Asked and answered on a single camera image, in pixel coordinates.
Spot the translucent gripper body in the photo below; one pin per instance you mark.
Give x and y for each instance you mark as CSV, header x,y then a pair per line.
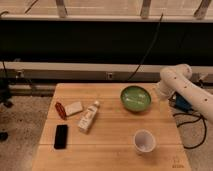
x,y
162,103

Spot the green ceramic bowl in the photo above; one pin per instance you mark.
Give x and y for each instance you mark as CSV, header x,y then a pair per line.
x,y
135,98

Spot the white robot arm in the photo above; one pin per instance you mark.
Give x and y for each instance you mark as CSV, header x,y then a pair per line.
x,y
177,79

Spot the blue box on floor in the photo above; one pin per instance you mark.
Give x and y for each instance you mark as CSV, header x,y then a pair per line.
x,y
178,102

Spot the white plastic bottle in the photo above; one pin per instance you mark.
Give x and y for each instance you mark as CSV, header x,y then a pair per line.
x,y
87,119

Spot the red snack bar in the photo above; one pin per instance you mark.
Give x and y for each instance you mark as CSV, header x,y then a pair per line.
x,y
61,111

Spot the black smartphone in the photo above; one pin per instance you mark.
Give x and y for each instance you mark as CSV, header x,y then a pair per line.
x,y
61,137

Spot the black chair base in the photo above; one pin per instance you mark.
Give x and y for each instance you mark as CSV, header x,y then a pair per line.
x,y
5,96

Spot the wall power outlet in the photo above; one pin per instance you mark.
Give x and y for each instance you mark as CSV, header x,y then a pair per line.
x,y
109,75

